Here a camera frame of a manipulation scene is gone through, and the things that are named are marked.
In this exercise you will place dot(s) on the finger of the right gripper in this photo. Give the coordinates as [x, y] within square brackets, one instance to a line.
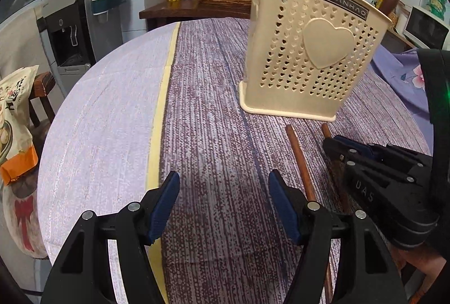
[338, 152]
[363, 149]

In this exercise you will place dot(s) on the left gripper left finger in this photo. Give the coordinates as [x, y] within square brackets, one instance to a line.
[158, 204]

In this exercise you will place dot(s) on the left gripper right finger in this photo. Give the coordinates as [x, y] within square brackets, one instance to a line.
[289, 203]

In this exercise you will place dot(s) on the dark wooden spoon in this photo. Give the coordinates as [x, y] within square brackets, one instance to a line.
[388, 6]

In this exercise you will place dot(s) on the right hand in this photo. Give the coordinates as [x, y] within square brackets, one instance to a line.
[424, 258]

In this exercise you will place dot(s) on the purple floral cloth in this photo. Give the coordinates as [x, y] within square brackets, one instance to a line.
[404, 75]

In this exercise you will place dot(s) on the purple striped tablecloth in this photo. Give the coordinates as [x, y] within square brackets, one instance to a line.
[168, 101]

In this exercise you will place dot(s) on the beige plastic utensil holder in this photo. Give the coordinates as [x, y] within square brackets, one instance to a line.
[304, 57]

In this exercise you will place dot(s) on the white microwave oven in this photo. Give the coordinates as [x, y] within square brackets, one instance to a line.
[426, 30]

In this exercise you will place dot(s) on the white sack red print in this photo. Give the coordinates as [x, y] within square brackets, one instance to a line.
[19, 201]

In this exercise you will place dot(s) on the food package bag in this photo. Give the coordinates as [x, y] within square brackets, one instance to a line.
[18, 154]

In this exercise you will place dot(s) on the green stacked containers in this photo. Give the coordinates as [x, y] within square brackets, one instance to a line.
[437, 8]

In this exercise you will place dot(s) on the wooden stool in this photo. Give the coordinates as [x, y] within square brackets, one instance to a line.
[42, 86]

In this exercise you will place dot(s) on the water dispenser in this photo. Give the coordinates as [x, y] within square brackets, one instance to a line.
[76, 34]

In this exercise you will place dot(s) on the dark wooden side table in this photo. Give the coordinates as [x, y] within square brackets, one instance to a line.
[186, 10]

